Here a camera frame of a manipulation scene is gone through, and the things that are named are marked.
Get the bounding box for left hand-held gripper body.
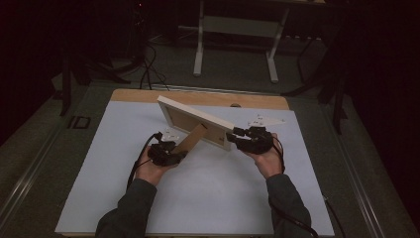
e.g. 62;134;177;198
147;128;181;167

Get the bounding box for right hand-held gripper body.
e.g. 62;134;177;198
236;113;286;155

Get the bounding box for white wooden picture frame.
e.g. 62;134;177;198
157;94;236;157

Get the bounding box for person's left hand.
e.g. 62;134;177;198
134;154;180;186

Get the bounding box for person's right hand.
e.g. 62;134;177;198
246;133;285;180

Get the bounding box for white table mat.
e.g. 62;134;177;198
53;100;336;236

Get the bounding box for black floor socket box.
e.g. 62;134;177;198
66;115;92;130

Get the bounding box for black metal stand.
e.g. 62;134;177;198
280;33;350;136
58;46;133;117

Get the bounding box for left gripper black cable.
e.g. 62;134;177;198
126;131;163;190

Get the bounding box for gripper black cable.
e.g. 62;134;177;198
270;134;348;238
126;131;163;190

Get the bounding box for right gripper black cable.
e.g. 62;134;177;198
270;134;348;238

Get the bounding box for black floor cables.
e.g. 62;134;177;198
138;42;171;92

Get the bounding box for metal floor rail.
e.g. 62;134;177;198
0;123;65;229
320;104;388;238

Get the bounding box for white metal desk frame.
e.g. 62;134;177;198
192;0;291;84

